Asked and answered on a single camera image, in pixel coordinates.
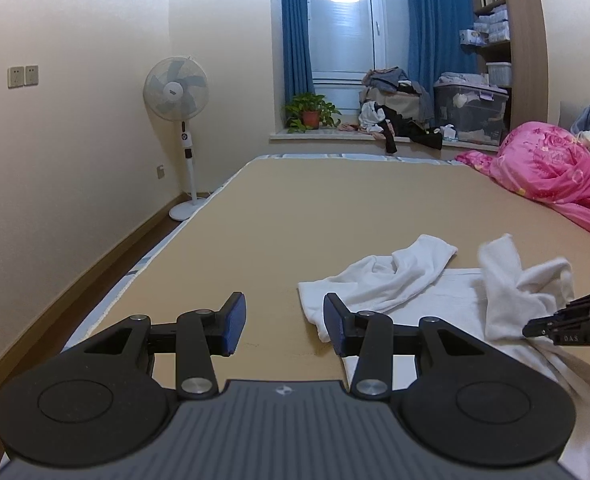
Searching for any white small garment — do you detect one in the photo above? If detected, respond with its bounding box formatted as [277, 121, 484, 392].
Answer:
[298, 234, 590, 479]

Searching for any pile of clothes on sill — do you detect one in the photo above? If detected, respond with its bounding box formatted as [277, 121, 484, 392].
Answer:
[359, 67, 434, 126]

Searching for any pink floral quilt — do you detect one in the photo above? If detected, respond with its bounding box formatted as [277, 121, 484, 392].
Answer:
[455, 122, 590, 233]

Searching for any black garment hanging off sill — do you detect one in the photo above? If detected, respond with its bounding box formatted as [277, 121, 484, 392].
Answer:
[377, 106, 444, 155]

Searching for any clear plastic storage bin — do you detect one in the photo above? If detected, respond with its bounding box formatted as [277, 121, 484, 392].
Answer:
[434, 82, 508, 146]

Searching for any potted green plant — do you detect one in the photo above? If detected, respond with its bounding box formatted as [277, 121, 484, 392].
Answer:
[285, 92, 342, 132]

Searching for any white standing fan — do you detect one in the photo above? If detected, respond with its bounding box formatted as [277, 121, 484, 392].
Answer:
[143, 56, 209, 222]

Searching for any white basket on shelf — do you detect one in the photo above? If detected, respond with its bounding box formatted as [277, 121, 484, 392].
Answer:
[486, 62, 513, 88]

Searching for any left blue curtain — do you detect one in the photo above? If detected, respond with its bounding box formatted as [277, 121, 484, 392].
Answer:
[282, 0, 314, 103]

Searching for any blue curtain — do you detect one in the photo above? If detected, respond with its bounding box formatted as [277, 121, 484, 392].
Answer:
[282, 0, 314, 103]
[404, 0, 478, 97]

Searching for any wooden bookshelf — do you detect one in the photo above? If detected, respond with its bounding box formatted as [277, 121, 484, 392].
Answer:
[466, 0, 550, 134]

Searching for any stack of boxes on shelf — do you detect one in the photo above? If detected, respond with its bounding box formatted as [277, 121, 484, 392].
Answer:
[460, 4, 511, 47]

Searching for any right blue curtain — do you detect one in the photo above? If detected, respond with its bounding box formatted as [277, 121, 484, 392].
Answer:
[404, 0, 478, 97]

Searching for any window with white frame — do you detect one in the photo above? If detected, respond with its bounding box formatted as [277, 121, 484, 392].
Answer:
[307, 0, 410, 114]

